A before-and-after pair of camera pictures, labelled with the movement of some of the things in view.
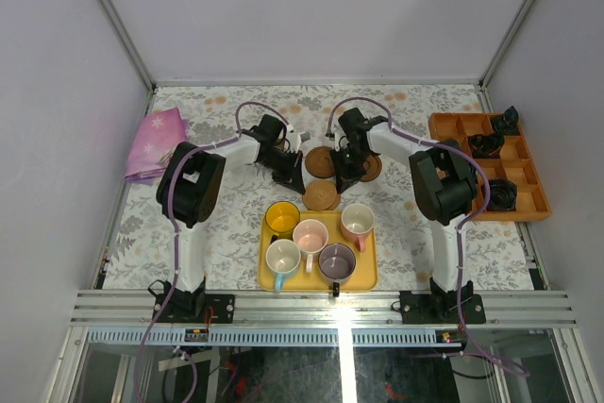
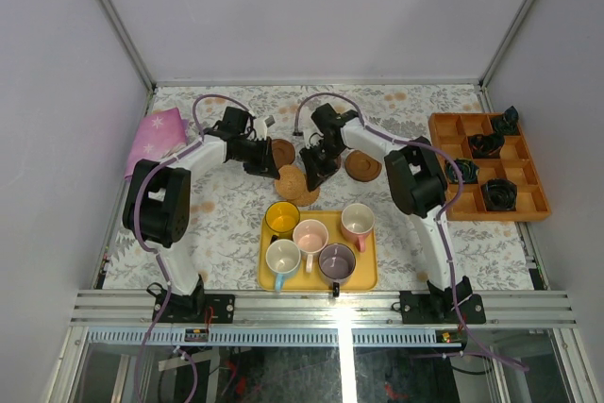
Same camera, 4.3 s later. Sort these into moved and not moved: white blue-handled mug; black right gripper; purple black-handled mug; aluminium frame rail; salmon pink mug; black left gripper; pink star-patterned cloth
Moved: black left gripper; black right gripper
Not moved: white blue-handled mug; pink star-patterned cloth; purple black-handled mug; salmon pink mug; aluminium frame rail
